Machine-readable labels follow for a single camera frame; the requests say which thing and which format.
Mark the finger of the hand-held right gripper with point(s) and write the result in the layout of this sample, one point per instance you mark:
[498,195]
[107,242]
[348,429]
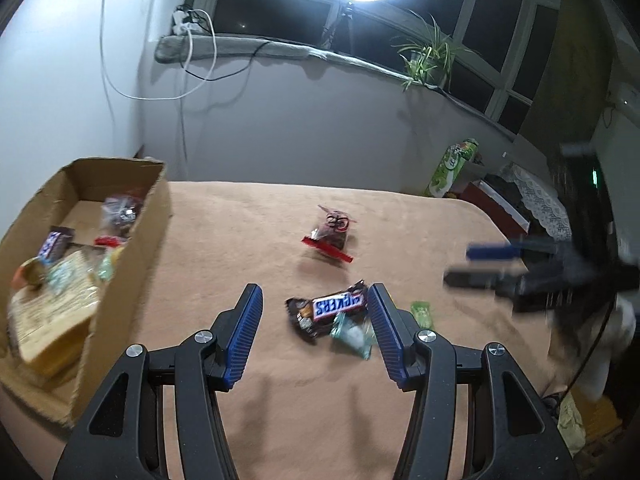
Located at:
[475,278]
[495,251]

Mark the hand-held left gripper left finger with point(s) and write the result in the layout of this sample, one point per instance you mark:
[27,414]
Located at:
[245,332]

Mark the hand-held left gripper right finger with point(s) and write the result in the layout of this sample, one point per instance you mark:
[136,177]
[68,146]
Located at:
[385,332]

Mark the large brown chocolate bar bag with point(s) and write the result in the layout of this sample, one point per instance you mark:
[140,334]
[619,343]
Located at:
[325,307]

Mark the cardboard box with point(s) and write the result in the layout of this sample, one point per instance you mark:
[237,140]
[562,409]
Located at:
[135,270]

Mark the clear snack bag red clip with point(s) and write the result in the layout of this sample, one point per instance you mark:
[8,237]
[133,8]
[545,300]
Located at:
[120,212]

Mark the clear cracker packet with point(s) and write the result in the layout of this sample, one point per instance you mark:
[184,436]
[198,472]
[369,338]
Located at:
[50,320]

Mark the small brown chocolate bar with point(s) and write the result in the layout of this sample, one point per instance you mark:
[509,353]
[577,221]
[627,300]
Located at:
[54,246]

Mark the teal candy packet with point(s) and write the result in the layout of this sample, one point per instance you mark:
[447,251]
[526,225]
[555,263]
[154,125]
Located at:
[354,335]

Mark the red box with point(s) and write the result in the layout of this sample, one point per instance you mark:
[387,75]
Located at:
[495,210]

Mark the white lace cloth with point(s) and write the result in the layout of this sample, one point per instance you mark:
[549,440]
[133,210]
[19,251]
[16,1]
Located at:
[545,205]

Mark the green carton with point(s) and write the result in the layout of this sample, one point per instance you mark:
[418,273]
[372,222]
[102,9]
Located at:
[447,170]

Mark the clear snack bag red ribbon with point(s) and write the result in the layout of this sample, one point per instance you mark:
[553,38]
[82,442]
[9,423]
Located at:
[330,232]

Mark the potted spider plant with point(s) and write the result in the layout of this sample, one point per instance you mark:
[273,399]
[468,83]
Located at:
[425,60]

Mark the black tripod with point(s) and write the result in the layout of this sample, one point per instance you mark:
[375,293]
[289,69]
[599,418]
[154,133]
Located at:
[345,25]

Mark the grey sill cloth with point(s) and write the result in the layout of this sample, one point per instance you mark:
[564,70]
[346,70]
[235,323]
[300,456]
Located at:
[240,49]

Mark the white power strip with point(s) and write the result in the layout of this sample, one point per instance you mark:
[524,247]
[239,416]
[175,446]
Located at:
[187,22]

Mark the window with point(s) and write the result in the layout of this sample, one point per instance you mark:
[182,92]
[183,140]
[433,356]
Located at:
[280,15]

